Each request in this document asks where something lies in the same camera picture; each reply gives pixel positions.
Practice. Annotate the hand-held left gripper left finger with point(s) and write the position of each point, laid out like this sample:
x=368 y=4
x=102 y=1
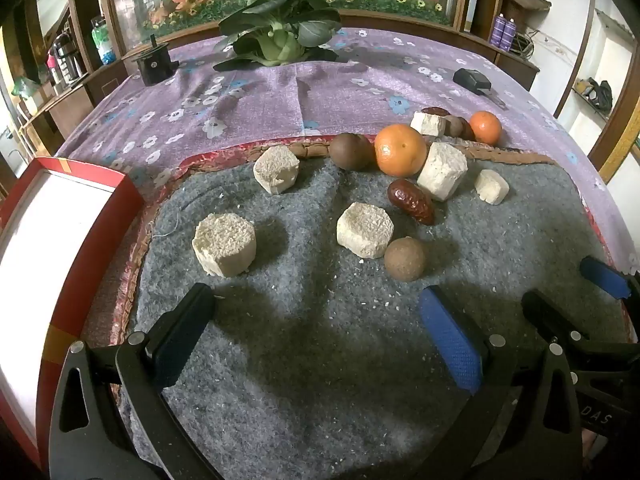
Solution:
x=182 y=327

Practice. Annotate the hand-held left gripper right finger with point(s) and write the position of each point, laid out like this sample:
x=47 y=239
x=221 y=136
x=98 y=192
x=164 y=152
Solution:
x=450 y=340

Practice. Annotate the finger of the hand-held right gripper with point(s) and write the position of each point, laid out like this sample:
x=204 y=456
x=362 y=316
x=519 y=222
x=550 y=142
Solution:
x=606 y=276
x=547 y=310

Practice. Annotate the white puffed rice block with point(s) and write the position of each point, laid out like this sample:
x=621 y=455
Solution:
x=491 y=186
x=276 y=170
x=362 y=230
x=442 y=170
x=224 y=245
x=428 y=122

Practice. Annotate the round brown fruit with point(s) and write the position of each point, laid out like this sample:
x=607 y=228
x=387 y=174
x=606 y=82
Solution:
x=405 y=258
x=350 y=151
x=457 y=126

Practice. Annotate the red-rimmed white tray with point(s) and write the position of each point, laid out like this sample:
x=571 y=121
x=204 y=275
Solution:
x=45 y=280

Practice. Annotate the grey felt mat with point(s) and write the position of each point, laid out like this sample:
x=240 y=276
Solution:
x=300 y=335

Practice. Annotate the red date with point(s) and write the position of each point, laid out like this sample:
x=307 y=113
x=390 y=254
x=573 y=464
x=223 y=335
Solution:
x=411 y=201
x=434 y=110

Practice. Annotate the dark bag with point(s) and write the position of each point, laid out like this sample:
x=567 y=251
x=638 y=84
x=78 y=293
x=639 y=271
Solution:
x=597 y=92

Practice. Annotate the small orange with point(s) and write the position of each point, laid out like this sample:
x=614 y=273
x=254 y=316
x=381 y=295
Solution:
x=485 y=127

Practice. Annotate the large orange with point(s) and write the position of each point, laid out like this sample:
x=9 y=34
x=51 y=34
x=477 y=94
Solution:
x=400 y=150

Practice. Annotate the purple floral tablecloth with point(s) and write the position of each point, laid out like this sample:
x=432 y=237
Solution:
x=250 y=100

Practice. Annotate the black key fob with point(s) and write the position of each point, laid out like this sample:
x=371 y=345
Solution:
x=472 y=79

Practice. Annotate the black metal block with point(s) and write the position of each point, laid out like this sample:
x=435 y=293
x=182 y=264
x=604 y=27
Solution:
x=152 y=62

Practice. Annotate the green plastic bag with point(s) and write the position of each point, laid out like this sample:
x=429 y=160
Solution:
x=25 y=88

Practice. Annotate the pink bottle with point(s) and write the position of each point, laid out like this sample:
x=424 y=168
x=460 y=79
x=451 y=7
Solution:
x=53 y=67

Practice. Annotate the steel thermos jug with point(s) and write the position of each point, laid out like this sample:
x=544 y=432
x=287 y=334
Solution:
x=67 y=55

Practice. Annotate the green plastic bottle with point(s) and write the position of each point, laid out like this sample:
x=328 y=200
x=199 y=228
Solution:
x=102 y=40

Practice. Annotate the bok choy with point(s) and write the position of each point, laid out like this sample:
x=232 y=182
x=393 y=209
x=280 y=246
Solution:
x=277 y=30

